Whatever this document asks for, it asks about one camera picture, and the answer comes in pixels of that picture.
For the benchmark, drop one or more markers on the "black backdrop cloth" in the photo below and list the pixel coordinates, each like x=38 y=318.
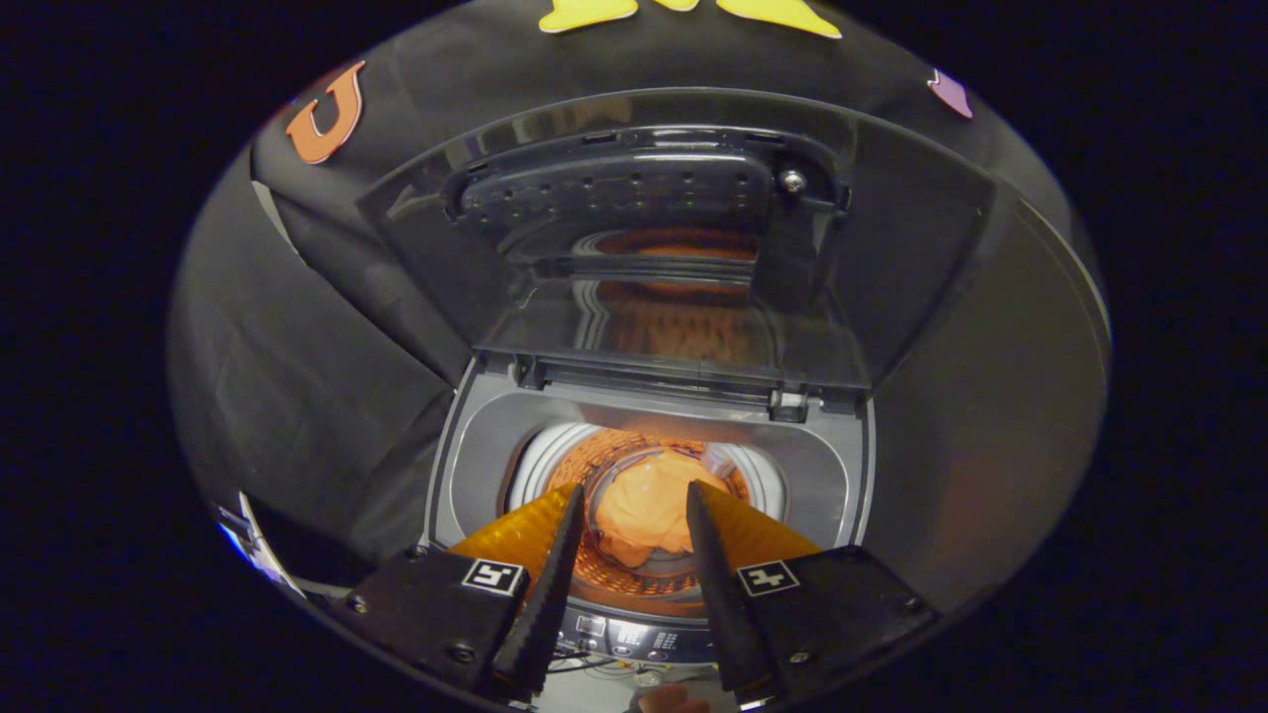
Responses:
x=297 y=376

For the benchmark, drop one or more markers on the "orange polo shirt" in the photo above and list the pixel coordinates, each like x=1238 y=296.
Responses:
x=644 y=505

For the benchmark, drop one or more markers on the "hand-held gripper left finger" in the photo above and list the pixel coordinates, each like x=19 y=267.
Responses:
x=545 y=604

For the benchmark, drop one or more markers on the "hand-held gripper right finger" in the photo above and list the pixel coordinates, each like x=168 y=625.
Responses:
x=718 y=594

